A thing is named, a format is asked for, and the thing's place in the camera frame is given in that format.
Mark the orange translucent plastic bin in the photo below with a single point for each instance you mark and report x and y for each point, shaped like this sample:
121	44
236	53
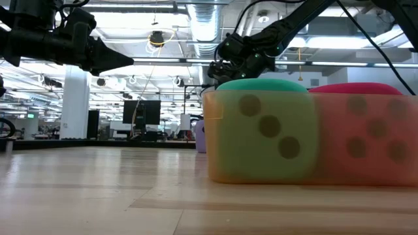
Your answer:
209	137

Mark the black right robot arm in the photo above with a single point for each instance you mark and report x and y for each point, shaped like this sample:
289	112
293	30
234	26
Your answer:
287	23

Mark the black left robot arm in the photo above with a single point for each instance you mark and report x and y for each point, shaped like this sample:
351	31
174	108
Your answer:
23	39

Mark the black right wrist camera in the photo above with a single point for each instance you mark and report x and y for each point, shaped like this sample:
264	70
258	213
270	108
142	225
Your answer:
232	45

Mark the large teal foam die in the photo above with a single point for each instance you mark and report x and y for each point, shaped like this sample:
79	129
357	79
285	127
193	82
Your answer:
261	85

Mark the black cabinet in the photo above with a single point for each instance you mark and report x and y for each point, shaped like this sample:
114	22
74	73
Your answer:
93	125

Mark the black ceiling dome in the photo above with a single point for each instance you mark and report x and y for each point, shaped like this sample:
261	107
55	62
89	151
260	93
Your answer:
157	38

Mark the black background monitor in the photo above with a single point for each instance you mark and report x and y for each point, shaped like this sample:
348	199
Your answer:
150	111

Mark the ribbed silver ceiling duct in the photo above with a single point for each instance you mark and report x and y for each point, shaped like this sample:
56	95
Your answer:
204	26

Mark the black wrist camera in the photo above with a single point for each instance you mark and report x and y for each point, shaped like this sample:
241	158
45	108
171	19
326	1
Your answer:
80	19
232	45

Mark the large red foam die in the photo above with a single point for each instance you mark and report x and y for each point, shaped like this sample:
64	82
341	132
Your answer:
356	88

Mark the white building pillar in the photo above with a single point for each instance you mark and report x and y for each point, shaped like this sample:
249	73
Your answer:
75	107

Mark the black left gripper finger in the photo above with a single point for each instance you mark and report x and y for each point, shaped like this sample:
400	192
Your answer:
107	57

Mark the large purple foam die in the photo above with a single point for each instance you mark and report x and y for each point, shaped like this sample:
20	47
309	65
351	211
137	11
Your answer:
200	138

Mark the white sign board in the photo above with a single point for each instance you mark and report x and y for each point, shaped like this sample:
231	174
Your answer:
185	122

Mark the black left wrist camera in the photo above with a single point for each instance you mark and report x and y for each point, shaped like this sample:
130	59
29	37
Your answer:
80	19

